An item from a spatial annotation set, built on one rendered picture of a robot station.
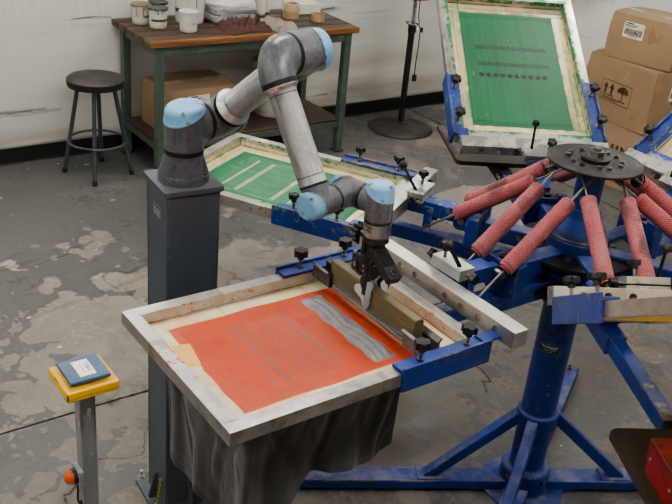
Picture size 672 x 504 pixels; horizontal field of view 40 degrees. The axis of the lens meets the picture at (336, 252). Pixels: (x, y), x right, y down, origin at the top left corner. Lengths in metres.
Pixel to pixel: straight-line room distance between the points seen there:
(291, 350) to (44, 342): 2.01
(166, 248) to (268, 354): 0.54
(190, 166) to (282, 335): 0.58
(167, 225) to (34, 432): 1.29
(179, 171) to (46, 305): 1.95
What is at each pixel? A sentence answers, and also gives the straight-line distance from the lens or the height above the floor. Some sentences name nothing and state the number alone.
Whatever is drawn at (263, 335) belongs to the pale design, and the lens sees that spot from 2.45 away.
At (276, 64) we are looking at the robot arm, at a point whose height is 1.64.
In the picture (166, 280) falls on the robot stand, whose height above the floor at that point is 0.91.
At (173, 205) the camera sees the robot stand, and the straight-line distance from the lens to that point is 2.69.
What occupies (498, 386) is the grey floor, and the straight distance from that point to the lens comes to 4.12.
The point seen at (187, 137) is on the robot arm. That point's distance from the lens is 2.65.
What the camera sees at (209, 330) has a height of 0.96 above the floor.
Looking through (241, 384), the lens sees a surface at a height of 0.96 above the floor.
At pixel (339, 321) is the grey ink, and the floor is 0.96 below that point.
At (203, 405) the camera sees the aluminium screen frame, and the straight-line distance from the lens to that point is 2.14.
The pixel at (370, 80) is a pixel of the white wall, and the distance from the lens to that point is 7.30.
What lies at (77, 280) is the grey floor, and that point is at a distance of 4.70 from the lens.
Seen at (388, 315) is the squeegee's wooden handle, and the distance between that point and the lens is 2.47.
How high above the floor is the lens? 2.26
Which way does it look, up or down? 27 degrees down
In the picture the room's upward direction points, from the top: 6 degrees clockwise
